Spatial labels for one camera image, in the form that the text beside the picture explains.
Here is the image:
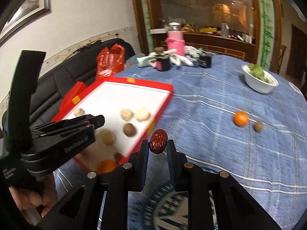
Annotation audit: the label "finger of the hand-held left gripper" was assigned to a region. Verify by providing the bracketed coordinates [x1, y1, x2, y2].
[63, 114, 106, 128]
[31, 121, 95, 137]

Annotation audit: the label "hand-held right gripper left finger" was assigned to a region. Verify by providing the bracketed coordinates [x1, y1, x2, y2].
[36, 139, 150, 230]

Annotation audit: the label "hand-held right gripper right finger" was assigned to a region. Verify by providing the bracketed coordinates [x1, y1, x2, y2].
[166, 139, 281, 230]

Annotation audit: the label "red date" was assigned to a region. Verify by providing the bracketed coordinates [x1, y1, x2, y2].
[149, 129, 168, 153]

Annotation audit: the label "red box with white inside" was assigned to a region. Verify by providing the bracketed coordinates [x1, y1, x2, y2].
[51, 77, 174, 173]

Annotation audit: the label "orange mandarin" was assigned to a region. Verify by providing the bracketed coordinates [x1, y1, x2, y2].
[233, 110, 249, 127]
[96, 159, 118, 174]

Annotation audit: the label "person's left hand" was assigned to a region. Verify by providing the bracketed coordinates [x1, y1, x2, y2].
[9, 174, 58, 218]

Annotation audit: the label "red box lid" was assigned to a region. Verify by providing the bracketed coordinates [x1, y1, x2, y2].
[59, 81, 87, 115]

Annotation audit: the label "black sofa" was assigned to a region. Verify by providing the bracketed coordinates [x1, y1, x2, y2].
[0, 38, 136, 135]

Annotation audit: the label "red plastic bag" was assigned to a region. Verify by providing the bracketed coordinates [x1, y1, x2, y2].
[96, 44, 125, 81]

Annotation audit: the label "teal cloth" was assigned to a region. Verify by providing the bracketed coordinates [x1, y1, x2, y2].
[137, 54, 156, 67]

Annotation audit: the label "black jar with cork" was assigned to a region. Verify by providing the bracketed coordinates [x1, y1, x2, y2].
[155, 47, 171, 72]

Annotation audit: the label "white gloves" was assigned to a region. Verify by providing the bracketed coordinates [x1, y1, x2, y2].
[149, 49, 199, 66]

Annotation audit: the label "pink knitted container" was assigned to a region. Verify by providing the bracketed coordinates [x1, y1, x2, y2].
[165, 22, 185, 57]

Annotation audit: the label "white bowl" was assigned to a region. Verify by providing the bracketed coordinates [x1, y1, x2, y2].
[241, 65, 279, 94]

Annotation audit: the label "green leafy vegetables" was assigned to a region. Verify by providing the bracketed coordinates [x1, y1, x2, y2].
[248, 63, 272, 83]

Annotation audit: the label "wooden glass partition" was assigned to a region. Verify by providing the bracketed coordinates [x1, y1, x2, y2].
[130, 0, 283, 63]

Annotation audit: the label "bamboo painted panel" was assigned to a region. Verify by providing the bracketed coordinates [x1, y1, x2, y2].
[255, 0, 275, 70]

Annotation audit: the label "brown wooden door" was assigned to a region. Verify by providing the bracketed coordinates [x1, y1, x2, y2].
[285, 24, 307, 82]

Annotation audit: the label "framed wall picture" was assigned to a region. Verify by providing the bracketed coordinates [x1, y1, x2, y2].
[0, 0, 51, 45]

